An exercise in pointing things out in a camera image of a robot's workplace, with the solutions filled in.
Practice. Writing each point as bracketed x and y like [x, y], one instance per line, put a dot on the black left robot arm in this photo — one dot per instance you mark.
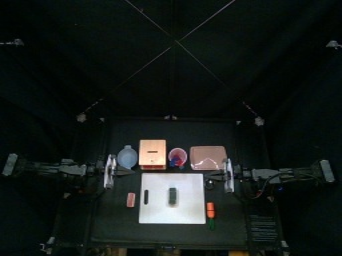
[54, 168]

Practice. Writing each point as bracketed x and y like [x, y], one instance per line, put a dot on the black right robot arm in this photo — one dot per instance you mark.
[285, 174]

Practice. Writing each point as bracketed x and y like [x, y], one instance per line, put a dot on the dark sushi roll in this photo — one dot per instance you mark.
[173, 196]

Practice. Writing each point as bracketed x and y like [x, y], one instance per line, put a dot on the pale blue measuring cup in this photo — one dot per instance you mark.
[127, 157]

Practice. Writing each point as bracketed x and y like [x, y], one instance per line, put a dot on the pink square plate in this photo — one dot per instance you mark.
[207, 157]

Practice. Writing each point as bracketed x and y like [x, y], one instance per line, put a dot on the orange wooden box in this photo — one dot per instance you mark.
[152, 154]

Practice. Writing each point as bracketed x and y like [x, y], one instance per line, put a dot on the small red toy block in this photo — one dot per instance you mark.
[131, 200]

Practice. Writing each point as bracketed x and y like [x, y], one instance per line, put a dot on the white cutting board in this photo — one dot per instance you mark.
[187, 200]

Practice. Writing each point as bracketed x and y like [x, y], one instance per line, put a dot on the pink cup with toys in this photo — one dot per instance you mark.
[178, 157]

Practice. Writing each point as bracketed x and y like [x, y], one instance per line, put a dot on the white text label sticker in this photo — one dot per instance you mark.
[262, 228]

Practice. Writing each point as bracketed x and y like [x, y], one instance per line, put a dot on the grey frame clamp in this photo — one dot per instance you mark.
[16, 42]
[80, 117]
[170, 117]
[259, 121]
[333, 44]

